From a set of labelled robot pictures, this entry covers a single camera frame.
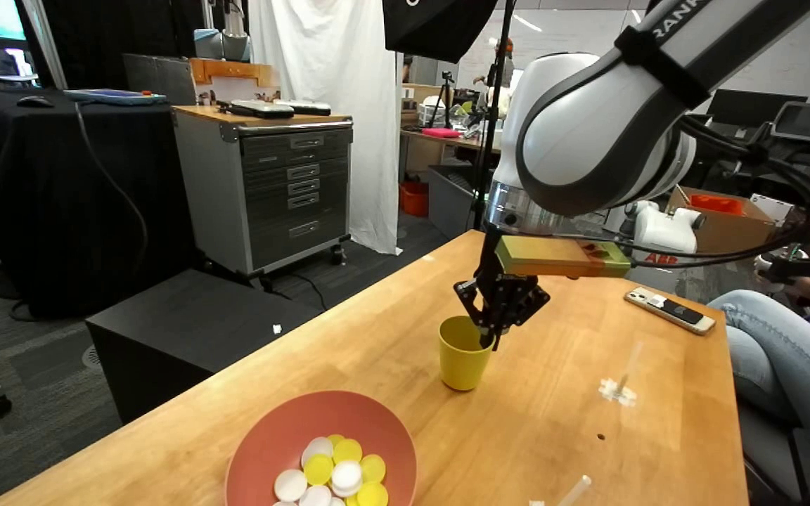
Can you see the leg in blue jeans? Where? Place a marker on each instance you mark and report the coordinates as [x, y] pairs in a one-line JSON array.
[[788, 367]]

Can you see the grey drawer cabinet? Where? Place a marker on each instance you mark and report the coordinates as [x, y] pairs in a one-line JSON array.
[[273, 191]]

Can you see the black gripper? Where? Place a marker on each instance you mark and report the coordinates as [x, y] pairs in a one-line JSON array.
[[494, 270]]

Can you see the yellow bottle cap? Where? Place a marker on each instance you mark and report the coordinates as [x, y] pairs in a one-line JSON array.
[[372, 496], [318, 471], [375, 467], [349, 449]]

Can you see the small black tripod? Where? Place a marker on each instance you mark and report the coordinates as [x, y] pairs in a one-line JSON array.
[[444, 99]]

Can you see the red bucket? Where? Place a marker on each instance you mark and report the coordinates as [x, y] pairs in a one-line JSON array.
[[415, 197]]

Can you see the black white remote control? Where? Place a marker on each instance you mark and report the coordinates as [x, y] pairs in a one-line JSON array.
[[670, 309]]

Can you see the white bottle cap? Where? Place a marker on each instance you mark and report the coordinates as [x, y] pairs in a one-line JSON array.
[[290, 485], [317, 449], [317, 496], [347, 475]]

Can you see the yellow plastic cup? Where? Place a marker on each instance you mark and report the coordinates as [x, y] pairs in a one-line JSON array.
[[463, 367]]

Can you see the teal container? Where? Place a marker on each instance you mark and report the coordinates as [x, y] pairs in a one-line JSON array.
[[207, 44]]

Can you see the pink plastic bowl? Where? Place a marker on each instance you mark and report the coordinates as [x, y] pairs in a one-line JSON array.
[[266, 439]]

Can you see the low black platform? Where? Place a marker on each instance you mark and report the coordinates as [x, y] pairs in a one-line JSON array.
[[189, 326]]

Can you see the black softbox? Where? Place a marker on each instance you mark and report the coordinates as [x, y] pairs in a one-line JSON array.
[[438, 30]]

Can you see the dark grey seat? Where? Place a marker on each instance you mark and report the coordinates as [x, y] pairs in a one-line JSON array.
[[780, 458]]

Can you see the white ABB robot part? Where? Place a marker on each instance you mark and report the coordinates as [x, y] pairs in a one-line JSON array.
[[669, 229]]

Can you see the flat black device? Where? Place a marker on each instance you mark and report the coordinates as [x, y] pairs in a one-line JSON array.
[[311, 106]]

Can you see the black computer mouse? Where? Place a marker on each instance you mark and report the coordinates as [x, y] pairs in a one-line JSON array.
[[33, 99]]

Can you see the wrist camera on wooden mount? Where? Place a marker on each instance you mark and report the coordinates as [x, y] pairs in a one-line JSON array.
[[556, 253]]

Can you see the white curtain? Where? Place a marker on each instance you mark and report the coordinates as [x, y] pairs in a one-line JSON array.
[[330, 103]]

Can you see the brown cardboard box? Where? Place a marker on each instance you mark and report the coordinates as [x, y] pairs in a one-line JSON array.
[[733, 229]]

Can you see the flat blue item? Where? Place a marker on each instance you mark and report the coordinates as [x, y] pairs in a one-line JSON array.
[[113, 97]]

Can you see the black backdrop cloth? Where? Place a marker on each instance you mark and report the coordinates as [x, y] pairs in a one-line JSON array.
[[113, 44]]

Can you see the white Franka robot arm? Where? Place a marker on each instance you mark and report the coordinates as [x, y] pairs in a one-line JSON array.
[[603, 141]]

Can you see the pink red tray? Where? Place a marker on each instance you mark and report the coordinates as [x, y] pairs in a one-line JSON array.
[[439, 132]]

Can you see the orange wooden box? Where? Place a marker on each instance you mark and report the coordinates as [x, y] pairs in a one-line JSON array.
[[231, 79]]

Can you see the black keyboard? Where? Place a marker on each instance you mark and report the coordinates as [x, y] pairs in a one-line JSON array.
[[255, 107]]

